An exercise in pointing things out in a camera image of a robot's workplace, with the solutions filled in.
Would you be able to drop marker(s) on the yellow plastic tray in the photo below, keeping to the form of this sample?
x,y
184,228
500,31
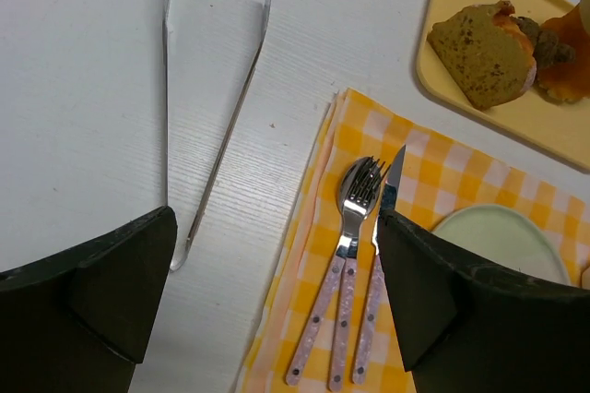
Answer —
x,y
560,130

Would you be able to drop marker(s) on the knife with pink handle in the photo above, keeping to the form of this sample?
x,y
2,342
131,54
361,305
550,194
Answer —
x,y
376,283

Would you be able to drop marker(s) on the pale green ceramic plate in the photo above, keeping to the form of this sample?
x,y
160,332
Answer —
x,y
504,236

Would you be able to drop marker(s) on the yellow checkered cloth placemat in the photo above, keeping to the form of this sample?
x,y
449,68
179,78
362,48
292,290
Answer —
x,y
440,175

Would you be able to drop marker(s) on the tall orange round cake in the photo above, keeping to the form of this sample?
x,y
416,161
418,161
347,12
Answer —
x,y
569,81

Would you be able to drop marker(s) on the spoon with pink handle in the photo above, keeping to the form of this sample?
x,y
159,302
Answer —
x,y
330,285

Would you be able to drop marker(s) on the fork with pink handle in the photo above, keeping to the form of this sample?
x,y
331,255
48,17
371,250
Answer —
x,y
357,198

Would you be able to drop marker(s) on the small dark brown pastry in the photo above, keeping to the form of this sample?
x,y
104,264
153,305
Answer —
x,y
548,49

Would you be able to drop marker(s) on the sliced loaf bread piece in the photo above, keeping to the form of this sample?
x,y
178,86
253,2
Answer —
x,y
485,52

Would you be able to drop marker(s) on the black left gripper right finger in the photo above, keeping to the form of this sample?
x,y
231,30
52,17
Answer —
x,y
466,324

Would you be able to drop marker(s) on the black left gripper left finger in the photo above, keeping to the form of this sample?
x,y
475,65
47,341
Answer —
x,y
81,320

